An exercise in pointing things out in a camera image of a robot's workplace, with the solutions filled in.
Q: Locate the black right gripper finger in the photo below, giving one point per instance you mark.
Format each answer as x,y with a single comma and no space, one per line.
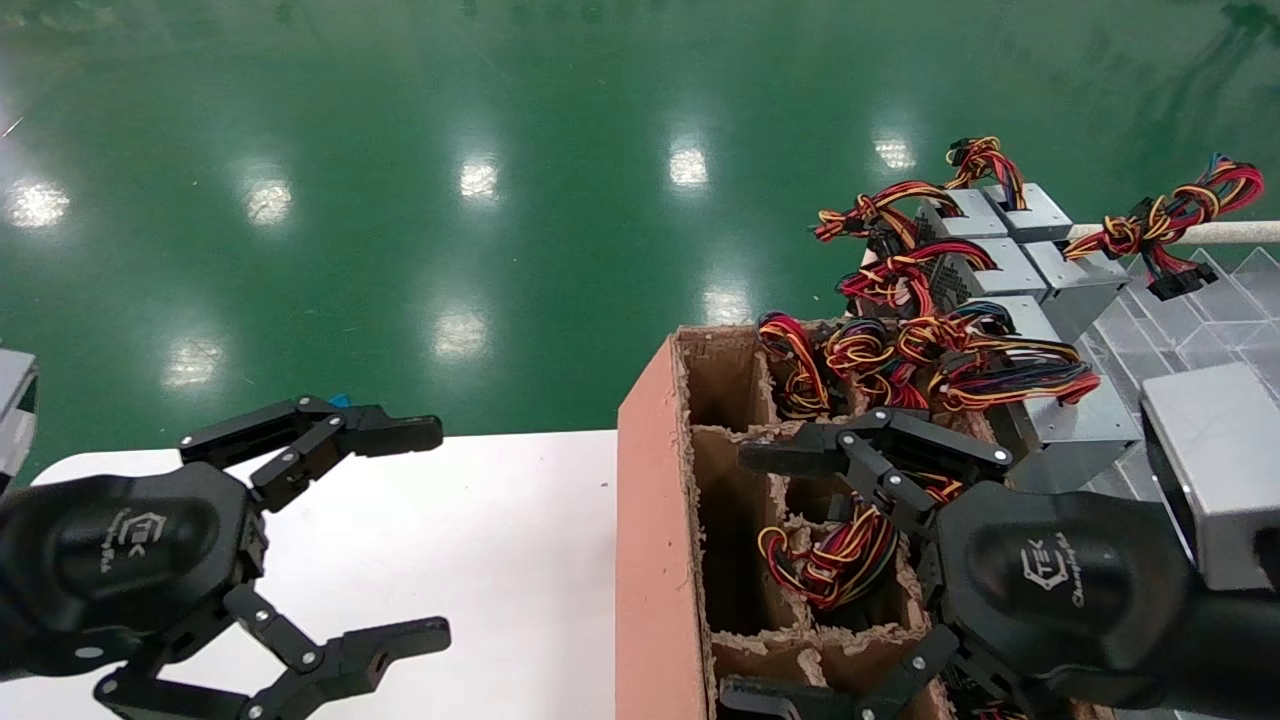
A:
790,700
805,452

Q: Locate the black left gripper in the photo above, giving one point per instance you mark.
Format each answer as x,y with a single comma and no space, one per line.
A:
130,560

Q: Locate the large grey power supply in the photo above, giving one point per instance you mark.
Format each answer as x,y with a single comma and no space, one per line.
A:
1075,425

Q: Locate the white round pole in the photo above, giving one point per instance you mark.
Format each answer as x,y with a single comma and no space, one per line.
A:
1250,232

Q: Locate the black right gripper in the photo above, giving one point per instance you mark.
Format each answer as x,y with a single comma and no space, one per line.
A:
1070,600

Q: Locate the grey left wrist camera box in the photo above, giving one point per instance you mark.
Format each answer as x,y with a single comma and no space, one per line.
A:
12,400

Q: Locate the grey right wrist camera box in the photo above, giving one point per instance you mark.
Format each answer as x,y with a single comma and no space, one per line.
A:
1220,470

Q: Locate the clear acrylic divider tray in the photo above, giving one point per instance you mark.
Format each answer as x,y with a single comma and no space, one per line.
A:
1240,325

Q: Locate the brown cardboard divider box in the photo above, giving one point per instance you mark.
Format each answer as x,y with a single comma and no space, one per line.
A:
655,560

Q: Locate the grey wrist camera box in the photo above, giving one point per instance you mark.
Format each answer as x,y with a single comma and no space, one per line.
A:
12,400
1220,470

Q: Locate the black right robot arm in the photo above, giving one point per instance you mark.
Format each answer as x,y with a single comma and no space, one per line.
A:
1240,660

